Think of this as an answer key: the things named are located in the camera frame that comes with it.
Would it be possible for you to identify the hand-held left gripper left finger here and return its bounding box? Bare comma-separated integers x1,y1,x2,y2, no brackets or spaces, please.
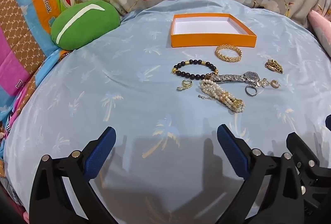
29,126,117,224

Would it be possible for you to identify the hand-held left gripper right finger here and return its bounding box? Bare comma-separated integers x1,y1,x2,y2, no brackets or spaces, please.
217,124,306,224

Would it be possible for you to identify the pearl bracelet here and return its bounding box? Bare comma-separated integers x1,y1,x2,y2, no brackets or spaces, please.
199,79,246,113

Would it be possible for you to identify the silver ring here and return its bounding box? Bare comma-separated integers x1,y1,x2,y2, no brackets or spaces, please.
245,85,258,97

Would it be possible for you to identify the silver wristwatch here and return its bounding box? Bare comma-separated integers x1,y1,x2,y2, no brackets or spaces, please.
212,71,260,85

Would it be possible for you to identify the black bead bracelet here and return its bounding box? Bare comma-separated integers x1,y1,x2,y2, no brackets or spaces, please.
172,59,221,80

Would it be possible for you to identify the gold chain bracelet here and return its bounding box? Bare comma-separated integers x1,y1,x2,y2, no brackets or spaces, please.
215,45,243,62

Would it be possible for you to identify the orange cardboard box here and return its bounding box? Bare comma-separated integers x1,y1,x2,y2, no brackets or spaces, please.
170,13,257,48

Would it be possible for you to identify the light blue palm print sheet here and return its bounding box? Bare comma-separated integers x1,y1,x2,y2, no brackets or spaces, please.
4,0,331,224

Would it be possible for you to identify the pink pillow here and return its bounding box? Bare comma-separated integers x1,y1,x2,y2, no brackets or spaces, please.
308,9,331,57

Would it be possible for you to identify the green cushion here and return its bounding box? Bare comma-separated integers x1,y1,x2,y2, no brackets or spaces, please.
51,0,121,51

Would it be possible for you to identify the cartoon print blanket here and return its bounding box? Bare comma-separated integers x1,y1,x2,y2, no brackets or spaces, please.
0,0,81,188

